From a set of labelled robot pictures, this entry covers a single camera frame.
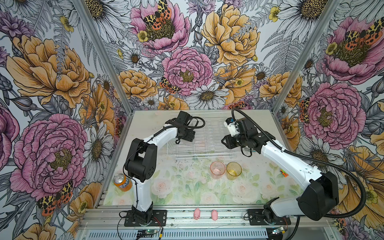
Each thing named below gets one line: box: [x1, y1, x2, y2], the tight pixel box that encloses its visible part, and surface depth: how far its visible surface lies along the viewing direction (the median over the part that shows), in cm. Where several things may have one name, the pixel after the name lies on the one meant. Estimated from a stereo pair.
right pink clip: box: [211, 209, 218, 221], surface depth 76 cm
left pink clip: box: [193, 207, 201, 220], surface depth 77 cm
